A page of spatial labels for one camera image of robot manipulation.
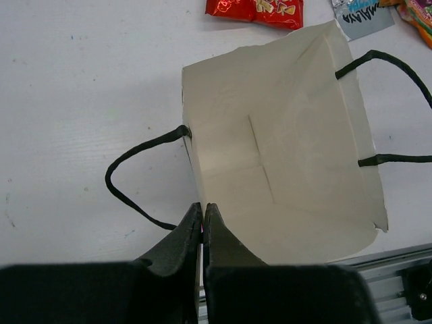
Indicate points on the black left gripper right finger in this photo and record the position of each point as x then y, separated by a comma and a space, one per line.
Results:
229, 249

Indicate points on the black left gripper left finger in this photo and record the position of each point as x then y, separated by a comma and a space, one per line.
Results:
169, 290

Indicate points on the white paper coffee bag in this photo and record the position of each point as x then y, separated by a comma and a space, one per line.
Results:
275, 137

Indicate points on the orange Fox's fruits candy bag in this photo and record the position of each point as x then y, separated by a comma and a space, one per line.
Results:
418, 14

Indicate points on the red snack packet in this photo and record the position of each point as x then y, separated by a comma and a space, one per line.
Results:
286, 14

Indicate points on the silver mints sachet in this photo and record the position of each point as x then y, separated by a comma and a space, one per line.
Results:
359, 18

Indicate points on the aluminium rail frame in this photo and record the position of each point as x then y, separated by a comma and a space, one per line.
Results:
387, 287

